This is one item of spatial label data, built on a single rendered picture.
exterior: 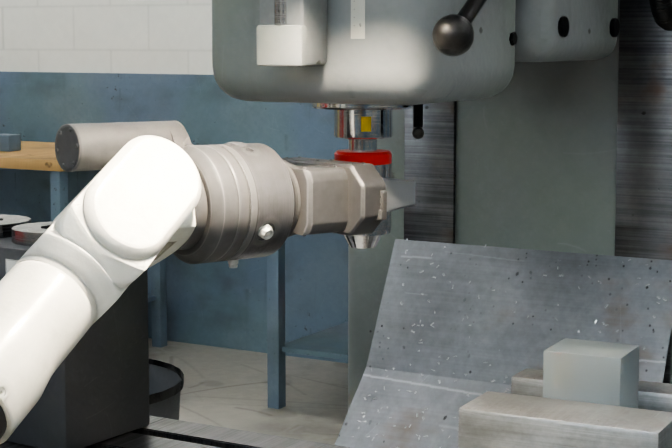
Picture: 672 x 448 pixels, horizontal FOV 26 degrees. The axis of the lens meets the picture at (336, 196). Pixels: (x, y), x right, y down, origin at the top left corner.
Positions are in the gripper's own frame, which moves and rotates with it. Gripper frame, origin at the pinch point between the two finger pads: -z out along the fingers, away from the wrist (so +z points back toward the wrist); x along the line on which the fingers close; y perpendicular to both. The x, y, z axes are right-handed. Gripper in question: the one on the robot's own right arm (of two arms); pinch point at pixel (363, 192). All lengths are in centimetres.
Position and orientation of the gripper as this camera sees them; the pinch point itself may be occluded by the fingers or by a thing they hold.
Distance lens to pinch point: 119.5
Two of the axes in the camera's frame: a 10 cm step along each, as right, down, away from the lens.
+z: -7.5, 0.6, -6.6
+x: -6.6, -0.8, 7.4
